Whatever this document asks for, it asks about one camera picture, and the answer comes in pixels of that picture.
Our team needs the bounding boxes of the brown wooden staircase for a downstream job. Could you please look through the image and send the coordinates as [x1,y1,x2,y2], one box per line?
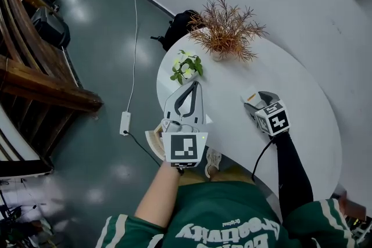
[0,0,105,174]

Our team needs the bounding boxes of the khaki trousers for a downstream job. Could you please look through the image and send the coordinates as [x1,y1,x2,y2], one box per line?
[179,164,257,184]

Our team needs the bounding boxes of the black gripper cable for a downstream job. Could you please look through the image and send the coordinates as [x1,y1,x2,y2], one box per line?
[251,136,277,183]

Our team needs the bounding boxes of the beige shoe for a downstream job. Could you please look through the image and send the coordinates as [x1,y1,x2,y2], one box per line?
[204,148,223,179]

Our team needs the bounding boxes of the green white-flowered potted plant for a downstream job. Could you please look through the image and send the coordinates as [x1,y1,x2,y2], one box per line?
[169,49,205,86]

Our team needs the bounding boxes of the white power cable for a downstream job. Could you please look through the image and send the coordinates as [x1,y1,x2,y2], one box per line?
[127,0,139,113]

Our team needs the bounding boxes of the black backpack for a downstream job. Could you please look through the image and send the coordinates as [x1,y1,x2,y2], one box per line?
[150,9,205,52]

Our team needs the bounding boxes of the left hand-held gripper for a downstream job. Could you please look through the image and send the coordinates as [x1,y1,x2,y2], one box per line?
[160,81,209,170]

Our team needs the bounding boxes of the black power cable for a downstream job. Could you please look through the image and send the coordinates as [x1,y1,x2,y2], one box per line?
[124,130,162,168]

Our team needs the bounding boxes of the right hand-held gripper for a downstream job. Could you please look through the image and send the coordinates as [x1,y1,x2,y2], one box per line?
[243,91,292,136]

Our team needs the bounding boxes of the brown wooden box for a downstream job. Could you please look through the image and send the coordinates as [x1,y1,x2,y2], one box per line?
[331,191,368,222]

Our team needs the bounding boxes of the orange dried potted plant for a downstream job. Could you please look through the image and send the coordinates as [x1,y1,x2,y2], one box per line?
[187,0,269,63]

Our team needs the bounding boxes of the person's left forearm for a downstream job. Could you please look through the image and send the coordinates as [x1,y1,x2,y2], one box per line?
[134,160,181,228]

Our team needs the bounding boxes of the black bicycle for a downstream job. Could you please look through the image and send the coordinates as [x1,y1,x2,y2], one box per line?
[0,179,56,248]

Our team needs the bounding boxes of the white makeup box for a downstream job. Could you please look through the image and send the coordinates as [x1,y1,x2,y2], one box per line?
[240,85,264,106]

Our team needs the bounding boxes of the person's right forearm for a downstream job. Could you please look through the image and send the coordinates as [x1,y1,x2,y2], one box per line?
[273,130,314,222]

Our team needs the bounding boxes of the green printed shirt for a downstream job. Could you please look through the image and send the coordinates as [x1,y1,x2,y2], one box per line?
[95,179,359,248]

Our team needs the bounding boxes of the white power strip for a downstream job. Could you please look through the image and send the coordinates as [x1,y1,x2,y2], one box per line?
[119,111,133,136]

